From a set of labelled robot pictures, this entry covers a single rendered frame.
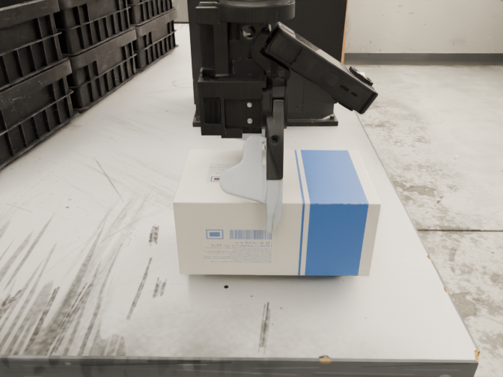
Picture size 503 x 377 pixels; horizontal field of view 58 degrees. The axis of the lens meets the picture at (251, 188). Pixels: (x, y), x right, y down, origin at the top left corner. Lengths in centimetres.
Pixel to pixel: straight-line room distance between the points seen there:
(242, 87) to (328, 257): 19
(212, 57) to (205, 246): 19
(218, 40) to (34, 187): 43
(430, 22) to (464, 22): 27
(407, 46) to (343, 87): 379
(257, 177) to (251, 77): 9
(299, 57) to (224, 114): 8
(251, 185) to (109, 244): 23
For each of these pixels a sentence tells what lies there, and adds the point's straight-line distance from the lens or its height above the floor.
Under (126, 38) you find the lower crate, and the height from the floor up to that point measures 81.
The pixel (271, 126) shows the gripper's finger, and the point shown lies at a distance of 41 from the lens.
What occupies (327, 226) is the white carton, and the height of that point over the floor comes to 78.
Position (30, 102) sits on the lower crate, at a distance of 87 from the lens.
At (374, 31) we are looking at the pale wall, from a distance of 412.
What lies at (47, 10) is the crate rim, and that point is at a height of 91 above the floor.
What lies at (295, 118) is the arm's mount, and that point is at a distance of 90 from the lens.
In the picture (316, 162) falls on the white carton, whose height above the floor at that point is 81.
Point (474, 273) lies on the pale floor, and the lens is 177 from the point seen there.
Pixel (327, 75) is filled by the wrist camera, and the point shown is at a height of 92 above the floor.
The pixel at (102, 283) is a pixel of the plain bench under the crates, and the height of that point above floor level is 70.
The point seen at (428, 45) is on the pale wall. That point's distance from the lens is 427.
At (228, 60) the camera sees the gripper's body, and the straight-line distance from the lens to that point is 43.
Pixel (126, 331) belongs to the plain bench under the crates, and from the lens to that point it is 48.
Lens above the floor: 104
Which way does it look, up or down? 30 degrees down
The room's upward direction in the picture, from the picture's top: straight up
